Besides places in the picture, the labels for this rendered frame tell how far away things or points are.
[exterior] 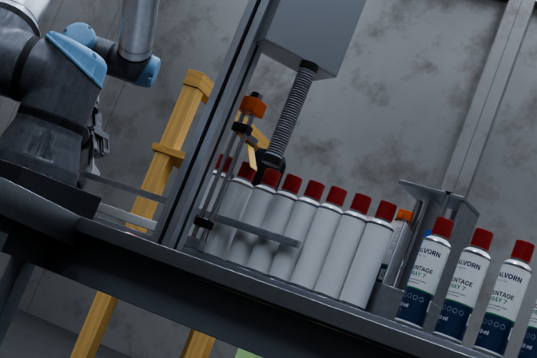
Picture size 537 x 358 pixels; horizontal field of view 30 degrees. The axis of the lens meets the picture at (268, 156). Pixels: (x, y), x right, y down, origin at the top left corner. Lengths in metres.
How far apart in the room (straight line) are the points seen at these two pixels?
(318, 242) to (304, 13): 0.44
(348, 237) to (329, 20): 0.42
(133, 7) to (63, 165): 0.54
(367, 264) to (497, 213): 10.16
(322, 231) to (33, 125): 0.57
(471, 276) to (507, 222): 10.17
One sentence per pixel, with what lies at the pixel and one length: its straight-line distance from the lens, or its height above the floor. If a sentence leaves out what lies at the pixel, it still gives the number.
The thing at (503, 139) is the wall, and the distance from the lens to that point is 12.20.
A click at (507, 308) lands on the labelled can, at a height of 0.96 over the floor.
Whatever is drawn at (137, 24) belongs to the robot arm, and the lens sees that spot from 2.13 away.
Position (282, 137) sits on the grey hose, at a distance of 1.88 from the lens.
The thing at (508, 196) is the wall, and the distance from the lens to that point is 12.01.
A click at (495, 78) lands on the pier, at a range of 12.26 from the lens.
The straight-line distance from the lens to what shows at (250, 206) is 1.97.
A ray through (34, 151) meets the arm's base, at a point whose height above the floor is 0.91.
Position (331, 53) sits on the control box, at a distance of 1.95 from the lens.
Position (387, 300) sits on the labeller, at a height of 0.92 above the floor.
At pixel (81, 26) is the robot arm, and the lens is 2.26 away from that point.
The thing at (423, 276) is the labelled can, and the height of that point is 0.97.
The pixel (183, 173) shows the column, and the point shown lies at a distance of 1.89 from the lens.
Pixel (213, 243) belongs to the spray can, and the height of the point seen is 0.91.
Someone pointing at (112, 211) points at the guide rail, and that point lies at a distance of 2.21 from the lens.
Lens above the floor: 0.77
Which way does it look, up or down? 10 degrees up
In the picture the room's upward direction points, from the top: 22 degrees clockwise
